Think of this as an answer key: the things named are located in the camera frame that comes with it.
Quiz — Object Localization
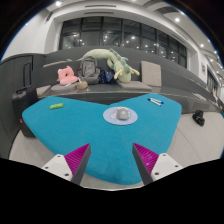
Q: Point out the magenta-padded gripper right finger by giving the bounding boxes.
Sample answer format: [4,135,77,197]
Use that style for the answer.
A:
[132,142,184,186]

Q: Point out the white marker with dark cap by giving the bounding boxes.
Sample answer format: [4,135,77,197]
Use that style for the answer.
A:
[147,98,162,107]

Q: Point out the dark blue patterned bag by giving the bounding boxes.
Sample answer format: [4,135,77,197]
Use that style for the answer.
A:
[98,68,117,85]

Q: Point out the flat grey seat cushion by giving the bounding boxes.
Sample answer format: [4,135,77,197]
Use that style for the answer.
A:
[116,79,153,92]
[35,84,52,98]
[50,82,79,93]

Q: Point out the black bag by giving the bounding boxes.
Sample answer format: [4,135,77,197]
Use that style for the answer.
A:
[192,109,206,127]

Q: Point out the small green case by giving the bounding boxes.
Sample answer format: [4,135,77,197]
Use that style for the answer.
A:
[49,102,65,111]

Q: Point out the white marker with blue cap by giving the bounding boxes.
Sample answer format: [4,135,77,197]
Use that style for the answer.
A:
[150,97,165,105]

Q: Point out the small tan woven basket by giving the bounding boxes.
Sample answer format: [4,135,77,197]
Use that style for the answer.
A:
[76,80,89,91]

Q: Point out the pink plush cushion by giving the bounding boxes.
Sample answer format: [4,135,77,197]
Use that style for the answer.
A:
[56,65,79,85]

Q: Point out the grey computer mouse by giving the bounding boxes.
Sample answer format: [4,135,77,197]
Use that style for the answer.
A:
[115,106,131,121]

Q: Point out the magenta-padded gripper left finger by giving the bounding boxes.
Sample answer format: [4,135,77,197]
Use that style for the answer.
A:
[41,143,92,186]

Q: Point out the green dragon plush toy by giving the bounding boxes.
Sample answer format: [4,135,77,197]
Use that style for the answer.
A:
[78,48,141,84]

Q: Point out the grey backpack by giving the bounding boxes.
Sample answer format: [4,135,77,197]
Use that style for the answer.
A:
[77,55,102,85]

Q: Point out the black suitcase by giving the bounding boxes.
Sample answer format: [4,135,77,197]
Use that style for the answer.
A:
[11,61,39,138]

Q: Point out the dark glass window wall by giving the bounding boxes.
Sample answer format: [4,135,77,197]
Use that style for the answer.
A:
[59,16,188,69]

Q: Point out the round light blue mouse pad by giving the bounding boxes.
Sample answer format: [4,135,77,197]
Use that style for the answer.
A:
[102,105,139,126]

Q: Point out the ceiling lights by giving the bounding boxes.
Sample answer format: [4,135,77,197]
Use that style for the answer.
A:
[54,0,221,54]

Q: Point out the upright grey cushion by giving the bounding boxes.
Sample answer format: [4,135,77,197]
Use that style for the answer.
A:
[140,60,163,88]

